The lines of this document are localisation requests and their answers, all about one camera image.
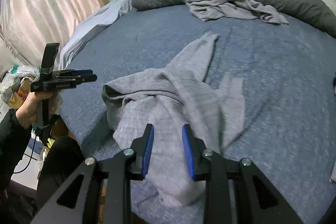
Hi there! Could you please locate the grey knit sweater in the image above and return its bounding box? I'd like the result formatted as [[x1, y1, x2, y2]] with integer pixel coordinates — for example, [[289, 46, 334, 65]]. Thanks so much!
[[102, 32, 245, 207]]

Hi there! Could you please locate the person's left hand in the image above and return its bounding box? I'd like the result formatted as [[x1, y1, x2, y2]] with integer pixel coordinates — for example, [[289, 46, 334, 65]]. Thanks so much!
[[15, 92, 60, 130]]

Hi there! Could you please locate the light grey pillow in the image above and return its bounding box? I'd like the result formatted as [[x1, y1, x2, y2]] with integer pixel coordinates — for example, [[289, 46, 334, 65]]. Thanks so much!
[[58, 0, 132, 70]]

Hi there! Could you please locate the blue patterned bed sheet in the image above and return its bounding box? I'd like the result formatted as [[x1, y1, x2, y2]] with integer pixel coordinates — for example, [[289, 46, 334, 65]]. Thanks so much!
[[61, 5, 335, 223]]

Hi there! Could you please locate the pink striped curtain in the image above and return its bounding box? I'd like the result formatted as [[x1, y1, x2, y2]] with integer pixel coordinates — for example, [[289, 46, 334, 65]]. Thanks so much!
[[1, 0, 101, 72]]

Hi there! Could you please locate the grey crumpled garment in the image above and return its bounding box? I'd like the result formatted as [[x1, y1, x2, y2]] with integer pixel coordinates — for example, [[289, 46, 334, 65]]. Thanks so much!
[[186, 0, 289, 25]]

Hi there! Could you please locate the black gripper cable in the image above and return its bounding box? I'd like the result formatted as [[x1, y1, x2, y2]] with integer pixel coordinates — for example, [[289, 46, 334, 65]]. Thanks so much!
[[12, 129, 40, 175]]

